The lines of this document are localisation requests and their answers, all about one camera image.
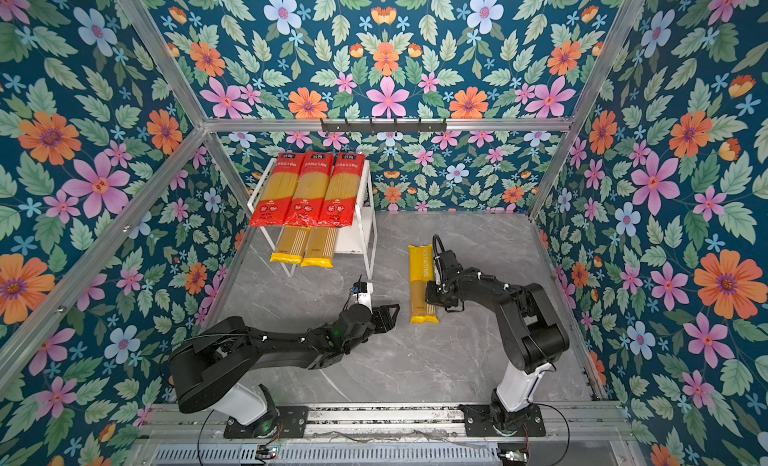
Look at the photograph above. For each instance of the white two-tier shelf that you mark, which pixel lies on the white two-tier shelf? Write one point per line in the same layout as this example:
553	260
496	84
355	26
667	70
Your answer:
358	239

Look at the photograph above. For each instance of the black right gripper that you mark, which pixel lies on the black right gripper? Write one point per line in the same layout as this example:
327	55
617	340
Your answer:
431	298

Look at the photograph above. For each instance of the red spaghetti bag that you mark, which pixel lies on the red spaghetti bag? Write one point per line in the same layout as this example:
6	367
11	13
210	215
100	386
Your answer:
337	209
314	178
273	207

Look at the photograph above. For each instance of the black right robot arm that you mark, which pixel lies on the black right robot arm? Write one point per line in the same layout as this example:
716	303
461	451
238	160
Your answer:
531	331

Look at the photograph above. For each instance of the yellow pasta pack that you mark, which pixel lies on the yellow pasta pack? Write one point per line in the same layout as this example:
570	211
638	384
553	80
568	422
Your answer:
421	272
320	248
291	245

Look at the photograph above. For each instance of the black wall hook rail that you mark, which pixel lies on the black wall hook rail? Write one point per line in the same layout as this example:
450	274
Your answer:
371	126

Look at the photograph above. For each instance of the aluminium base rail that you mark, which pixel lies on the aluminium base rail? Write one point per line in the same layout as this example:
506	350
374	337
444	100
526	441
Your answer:
565	433

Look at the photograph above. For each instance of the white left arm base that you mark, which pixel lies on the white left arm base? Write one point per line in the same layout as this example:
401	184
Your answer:
249	407

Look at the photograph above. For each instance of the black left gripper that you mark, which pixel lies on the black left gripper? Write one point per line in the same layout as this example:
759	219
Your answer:
383	316

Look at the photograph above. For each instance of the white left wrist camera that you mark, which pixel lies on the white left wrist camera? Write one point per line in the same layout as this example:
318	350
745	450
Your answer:
362	294

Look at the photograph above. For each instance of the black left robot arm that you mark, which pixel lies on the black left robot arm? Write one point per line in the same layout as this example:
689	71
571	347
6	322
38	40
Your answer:
206	367

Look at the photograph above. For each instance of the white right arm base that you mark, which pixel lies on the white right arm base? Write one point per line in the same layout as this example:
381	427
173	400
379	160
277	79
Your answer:
517	388

